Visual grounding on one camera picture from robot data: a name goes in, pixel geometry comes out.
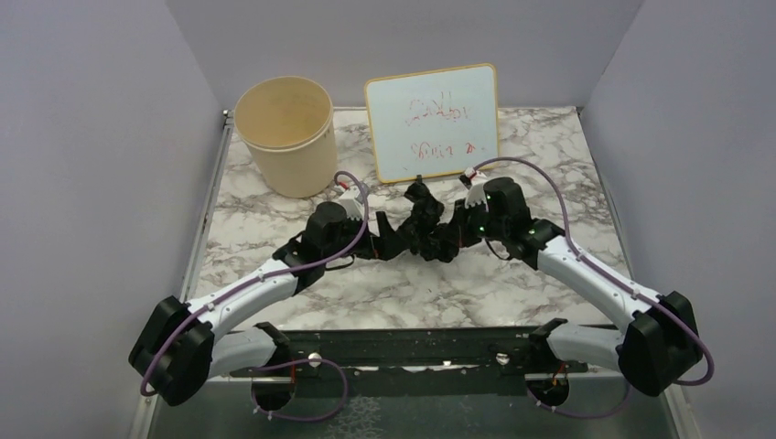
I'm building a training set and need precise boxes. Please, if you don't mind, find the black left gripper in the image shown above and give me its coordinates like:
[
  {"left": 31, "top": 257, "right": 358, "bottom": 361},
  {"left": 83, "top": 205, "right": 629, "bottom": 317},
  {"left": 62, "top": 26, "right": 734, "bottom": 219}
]
[{"left": 322, "top": 210, "right": 410, "bottom": 263}]

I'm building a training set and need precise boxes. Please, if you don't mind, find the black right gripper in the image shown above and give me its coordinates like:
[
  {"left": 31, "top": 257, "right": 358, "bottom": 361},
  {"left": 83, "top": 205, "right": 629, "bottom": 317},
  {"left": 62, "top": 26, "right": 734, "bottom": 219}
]
[{"left": 440, "top": 197, "right": 508, "bottom": 249}]

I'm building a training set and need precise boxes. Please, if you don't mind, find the black plastic trash bag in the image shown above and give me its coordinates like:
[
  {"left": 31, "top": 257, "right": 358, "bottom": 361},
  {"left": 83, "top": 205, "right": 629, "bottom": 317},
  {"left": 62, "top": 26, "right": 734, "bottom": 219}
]
[{"left": 397, "top": 182, "right": 465, "bottom": 263}]

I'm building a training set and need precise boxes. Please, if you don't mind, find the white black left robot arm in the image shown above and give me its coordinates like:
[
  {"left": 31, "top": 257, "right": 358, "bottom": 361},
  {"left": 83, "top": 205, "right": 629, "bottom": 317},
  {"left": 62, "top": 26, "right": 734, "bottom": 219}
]
[{"left": 128, "top": 201, "right": 409, "bottom": 406}]

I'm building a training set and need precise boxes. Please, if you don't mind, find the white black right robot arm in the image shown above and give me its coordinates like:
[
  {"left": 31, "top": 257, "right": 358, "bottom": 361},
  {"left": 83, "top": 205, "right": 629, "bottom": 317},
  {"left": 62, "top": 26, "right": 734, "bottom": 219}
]
[{"left": 456, "top": 171, "right": 703, "bottom": 397}]

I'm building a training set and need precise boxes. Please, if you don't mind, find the beige cylindrical trash bin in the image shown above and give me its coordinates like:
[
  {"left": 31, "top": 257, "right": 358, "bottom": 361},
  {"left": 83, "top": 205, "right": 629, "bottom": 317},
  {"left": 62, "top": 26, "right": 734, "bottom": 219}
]
[{"left": 233, "top": 76, "right": 338, "bottom": 198}]

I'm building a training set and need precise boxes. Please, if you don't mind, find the yellow framed whiteboard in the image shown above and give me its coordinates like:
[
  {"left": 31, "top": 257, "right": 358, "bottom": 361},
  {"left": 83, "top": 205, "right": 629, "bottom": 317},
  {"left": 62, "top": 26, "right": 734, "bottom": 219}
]
[{"left": 364, "top": 63, "right": 501, "bottom": 184}]

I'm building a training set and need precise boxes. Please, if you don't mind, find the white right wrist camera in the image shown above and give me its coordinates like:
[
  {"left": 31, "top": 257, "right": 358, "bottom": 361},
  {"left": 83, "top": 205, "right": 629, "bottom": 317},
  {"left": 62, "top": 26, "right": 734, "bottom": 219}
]
[{"left": 459, "top": 167, "right": 489, "bottom": 211}]

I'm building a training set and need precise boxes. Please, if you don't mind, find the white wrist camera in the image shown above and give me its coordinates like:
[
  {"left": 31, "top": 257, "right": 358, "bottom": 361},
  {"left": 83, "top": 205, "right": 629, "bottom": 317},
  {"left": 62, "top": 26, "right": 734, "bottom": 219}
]
[
  {"left": 337, "top": 187, "right": 365, "bottom": 222},
  {"left": 459, "top": 167, "right": 489, "bottom": 211}
]

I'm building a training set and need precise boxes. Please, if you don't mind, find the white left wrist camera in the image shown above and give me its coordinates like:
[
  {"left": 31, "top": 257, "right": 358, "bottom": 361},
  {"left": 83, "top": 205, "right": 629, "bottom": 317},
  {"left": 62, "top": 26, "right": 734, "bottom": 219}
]
[{"left": 337, "top": 187, "right": 365, "bottom": 222}]

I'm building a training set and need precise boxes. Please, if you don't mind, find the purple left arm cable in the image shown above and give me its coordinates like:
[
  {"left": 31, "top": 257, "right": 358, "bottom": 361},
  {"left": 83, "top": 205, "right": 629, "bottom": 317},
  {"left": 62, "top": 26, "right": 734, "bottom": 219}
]
[{"left": 139, "top": 170, "right": 371, "bottom": 398}]

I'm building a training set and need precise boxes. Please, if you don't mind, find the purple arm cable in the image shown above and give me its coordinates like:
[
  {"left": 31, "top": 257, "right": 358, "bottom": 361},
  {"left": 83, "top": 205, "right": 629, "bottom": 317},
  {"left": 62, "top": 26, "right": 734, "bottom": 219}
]
[
  {"left": 467, "top": 157, "right": 716, "bottom": 387},
  {"left": 139, "top": 170, "right": 371, "bottom": 398}
]

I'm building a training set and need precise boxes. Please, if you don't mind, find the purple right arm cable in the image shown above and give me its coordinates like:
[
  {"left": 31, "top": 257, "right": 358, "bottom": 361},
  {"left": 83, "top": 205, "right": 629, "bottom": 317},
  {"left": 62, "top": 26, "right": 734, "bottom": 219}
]
[{"left": 467, "top": 157, "right": 716, "bottom": 387}]

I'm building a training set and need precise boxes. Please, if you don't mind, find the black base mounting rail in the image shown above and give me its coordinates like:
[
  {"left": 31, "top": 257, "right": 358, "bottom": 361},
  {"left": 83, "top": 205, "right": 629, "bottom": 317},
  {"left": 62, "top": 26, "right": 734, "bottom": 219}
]
[{"left": 230, "top": 327, "right": 589, "bottom": 398}]

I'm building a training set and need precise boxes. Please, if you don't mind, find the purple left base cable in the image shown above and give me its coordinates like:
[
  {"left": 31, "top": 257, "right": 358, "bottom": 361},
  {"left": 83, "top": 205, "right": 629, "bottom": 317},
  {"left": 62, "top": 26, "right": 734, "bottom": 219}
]
[{"left": 250, "top": 357, "right": 350, "bottom": 423}]

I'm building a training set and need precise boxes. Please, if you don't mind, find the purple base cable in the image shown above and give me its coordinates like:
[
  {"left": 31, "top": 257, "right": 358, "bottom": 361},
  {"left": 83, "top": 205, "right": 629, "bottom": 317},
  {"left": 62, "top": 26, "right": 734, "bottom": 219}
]
[
  {"left": 525, "top": 378, "right": 631, "bottom": 421},
  {"left": 250, "top": 357, "right": 350, "bottom": 423}
]

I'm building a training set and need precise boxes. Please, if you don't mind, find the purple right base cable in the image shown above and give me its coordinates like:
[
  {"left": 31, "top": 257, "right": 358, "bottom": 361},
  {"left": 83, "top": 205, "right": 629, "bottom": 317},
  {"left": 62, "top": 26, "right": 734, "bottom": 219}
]
[{"left": 525, "top": 378, "right": 631, "bottom": 421}]

